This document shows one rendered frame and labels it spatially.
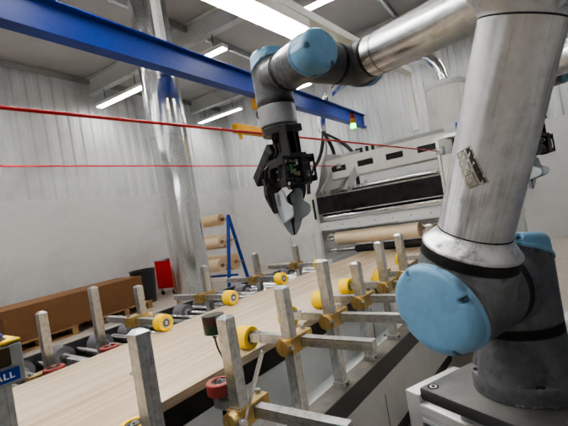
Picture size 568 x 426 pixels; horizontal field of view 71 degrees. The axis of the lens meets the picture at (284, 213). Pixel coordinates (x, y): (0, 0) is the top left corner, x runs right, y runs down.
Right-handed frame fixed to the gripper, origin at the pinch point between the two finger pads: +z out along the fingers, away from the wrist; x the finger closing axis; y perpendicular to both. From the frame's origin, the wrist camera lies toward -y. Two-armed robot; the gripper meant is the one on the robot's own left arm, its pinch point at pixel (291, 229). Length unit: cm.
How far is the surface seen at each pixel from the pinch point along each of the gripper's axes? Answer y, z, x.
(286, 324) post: -40, 31, 16
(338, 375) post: -50, 57, 38
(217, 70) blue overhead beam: -421, -207, 171
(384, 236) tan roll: -192, 30, 202
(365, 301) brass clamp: -59, 37, 63
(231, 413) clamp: -29, 45, -9
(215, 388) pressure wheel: -40, 41, -9
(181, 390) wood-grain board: -48, 42, -17
